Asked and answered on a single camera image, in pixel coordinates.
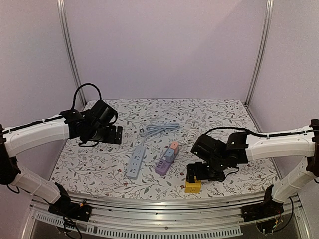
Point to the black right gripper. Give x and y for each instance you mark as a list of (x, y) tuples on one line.
[(195, 172)]

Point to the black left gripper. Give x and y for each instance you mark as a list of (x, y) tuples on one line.
[(110, 139)]

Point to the yellow cube socket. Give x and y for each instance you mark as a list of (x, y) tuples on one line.
[(193, 188)]

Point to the blue plug adapter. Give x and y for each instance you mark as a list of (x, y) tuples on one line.
[(170, 155)]

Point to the pink plug adapter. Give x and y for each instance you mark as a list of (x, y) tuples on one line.
[(175, 147)]

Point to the purple power strip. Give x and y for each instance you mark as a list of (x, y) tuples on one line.
[(162, 166)]

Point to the light blue power strip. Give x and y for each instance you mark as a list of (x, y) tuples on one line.
[(135, 162)]

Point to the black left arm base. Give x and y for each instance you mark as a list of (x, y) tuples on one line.
[(64, 207)]

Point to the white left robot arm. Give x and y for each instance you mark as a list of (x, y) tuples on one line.
[(95, 125)]

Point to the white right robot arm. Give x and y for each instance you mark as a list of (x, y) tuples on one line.
[(244, 146)]

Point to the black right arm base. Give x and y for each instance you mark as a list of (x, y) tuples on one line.
[(267, 208)]

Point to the floral patterned table mat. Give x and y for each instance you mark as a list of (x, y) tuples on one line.
[(151, 161)]

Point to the left aluminium frame post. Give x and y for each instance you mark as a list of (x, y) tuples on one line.
[(67, 41)]

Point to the aluminium frame post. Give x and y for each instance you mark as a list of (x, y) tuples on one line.
[(261, 51), (67, 41)]

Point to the right aluminium frame post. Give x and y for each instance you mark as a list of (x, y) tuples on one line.
[(261, 51)]

